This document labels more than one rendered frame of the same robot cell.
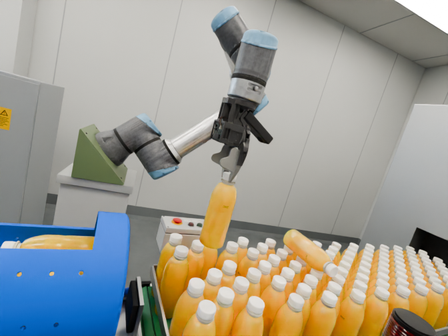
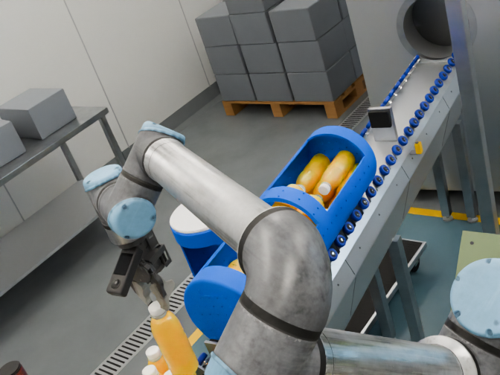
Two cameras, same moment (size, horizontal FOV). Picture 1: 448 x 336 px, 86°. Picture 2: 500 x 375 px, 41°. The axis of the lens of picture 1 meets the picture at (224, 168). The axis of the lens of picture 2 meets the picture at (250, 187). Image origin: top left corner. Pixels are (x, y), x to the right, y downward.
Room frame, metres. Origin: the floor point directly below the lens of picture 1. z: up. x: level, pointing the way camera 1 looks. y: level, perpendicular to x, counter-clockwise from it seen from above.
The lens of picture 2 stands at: (1.99, -0.28, 2.29)
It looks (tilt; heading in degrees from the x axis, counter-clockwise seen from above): 28 degrees down; 156
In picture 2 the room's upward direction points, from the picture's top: 20 degrees counter-clockwise
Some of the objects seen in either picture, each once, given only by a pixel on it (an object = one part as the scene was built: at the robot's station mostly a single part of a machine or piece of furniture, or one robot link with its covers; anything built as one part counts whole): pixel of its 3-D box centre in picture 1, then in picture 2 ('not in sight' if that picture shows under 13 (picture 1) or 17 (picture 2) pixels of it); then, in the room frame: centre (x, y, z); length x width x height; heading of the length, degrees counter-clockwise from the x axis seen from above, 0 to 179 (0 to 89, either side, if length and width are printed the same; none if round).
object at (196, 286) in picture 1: (195, 287); not in sight; (0.53, -0.01, 1.10); 0.04 x 0.04 x 0.02
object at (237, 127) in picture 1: (234, 123); (141, 254); (0.64, 0.01, 1.50); 0.09 x 0.08 x 0.12; 117
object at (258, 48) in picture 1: (255, 59); (111, 196); (0.65, 0.00, 1.67); 0.10 x 0.09 x 0.12; 175
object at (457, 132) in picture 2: not in sight; (464, 172); (-0.33, 1.97, 0.31); 0.06 x 0.06 x 0.63; 27
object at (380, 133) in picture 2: not in sight; (382, 125); (-0.07, 1.31, 1.00); 0.10 x 0.04 x 0.15; 27
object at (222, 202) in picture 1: (219, 211); (172, 340); (0.66, -0.02, 1.25); 0.07 x 0.07 x 0.19
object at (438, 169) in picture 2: not in sight; (439, 172); (-0.45, 1.90, 0.31); 0.06 x 0.06 x 0.63; 27
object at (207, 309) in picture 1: (206, 311); (153, 353); (0.46, -0.05, 1.10); 0.04 x 0.04 x 0.02
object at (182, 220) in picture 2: not in sight; (203, 211); (-0.19, 0.47, 1.03); 0.28 x 0.28 x 0.01
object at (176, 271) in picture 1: (173, 282); not in sight; (0.66, 0.05, 1.00); 0.07 x 0.07 x 0.19
